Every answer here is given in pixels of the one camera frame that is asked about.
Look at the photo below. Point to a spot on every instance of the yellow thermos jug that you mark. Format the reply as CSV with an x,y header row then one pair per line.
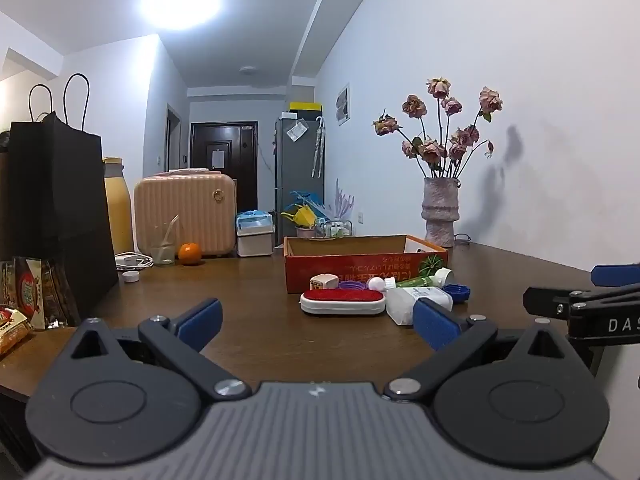
x,y
117,210

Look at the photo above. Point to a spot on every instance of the blue bottle cap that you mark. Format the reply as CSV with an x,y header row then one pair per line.
x,y
457,293

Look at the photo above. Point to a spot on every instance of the paper note on refrigerator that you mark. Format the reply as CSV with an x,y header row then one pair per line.
x,y
296,131

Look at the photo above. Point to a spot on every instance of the orange snack packet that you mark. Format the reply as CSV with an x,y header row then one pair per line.
x,y
11,330

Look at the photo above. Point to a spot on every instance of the purple bottle cap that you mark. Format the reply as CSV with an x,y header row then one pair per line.
x,y
353,285

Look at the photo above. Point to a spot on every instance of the wall picture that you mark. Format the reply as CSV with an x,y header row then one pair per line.
x,y
343,105

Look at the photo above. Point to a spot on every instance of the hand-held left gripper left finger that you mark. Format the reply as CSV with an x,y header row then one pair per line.
x,y
202,322

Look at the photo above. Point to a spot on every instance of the clear glass cup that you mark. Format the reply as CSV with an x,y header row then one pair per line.
x,y
162,255

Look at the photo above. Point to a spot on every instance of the yellow box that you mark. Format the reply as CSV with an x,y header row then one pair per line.
x,y
306,107

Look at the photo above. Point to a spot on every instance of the dark brown door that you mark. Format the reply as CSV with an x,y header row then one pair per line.
x,y
240,160

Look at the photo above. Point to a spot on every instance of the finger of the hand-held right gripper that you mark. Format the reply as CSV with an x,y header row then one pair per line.
x,y
615,274
545,301

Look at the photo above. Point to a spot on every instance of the hanging folded umbrella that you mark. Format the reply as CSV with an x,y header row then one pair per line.
x,y
318,150

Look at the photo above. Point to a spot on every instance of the blue folding rack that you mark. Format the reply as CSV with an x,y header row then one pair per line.
x,y
307,197

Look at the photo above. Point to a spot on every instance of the pink ribbed suitcase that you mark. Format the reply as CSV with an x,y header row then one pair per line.
x,y
190,215

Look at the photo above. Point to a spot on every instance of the round ceiling light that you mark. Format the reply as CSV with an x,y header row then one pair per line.
x,y
181,4

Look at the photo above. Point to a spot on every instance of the green plastic bottle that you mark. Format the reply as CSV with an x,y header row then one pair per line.
x,y
417,281

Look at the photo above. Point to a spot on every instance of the white and blue tissue box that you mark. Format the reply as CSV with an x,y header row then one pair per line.
x,y
255,235

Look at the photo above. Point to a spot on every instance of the pink ceramic vase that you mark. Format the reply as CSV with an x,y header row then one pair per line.
x,y
440,210

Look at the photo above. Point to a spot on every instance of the snack packets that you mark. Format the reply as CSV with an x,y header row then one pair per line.
x,y
35,292

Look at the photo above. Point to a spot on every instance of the grey side door frame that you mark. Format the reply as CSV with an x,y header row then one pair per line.
x,y
173,135

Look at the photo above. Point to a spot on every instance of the white plastic bottle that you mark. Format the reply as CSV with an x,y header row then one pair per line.
x,y
402,305

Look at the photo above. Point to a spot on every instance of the dried pink roses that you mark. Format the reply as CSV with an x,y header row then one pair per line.
x,y
432,150

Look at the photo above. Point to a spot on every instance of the orange fruit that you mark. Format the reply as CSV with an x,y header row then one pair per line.
x,y
190,254

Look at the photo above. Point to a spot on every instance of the large white bottle cap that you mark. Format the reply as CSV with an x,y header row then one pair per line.
x,y
444,275

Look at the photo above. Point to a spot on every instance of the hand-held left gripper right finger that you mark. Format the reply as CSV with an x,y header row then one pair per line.
x,y
435,325

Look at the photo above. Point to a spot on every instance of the red cardboard box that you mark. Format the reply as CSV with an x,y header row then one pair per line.
x,y
320,265

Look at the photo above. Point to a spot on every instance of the yellow watering can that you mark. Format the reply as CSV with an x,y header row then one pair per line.
x,y
302,216

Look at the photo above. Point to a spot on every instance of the red and white oval case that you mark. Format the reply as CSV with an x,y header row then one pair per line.
x,y
343,301

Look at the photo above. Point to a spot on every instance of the small ceiling fixture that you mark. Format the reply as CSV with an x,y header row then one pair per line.
x,y
248,69

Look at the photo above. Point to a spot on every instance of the white spray pump head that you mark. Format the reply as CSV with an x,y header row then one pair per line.
x,y
377,284

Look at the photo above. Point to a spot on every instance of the paper note on door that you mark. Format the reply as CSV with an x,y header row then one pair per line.
x,y
218,158

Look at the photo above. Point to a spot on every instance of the grey refrigerator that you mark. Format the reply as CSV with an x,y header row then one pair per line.
x,y
297,170

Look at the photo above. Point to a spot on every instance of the basket of small bottles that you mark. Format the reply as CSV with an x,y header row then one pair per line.
x,y
336,229

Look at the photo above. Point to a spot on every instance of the small white cap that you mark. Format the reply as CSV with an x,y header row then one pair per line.
x,y
130,277

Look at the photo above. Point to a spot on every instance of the white power adapter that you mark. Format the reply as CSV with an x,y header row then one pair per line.
x,y
324,281

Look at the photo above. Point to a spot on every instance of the black paper bag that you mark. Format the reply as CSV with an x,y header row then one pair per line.
x,y
50,200

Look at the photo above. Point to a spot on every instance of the purple dried plant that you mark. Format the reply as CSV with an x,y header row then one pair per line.
x,y
342,202

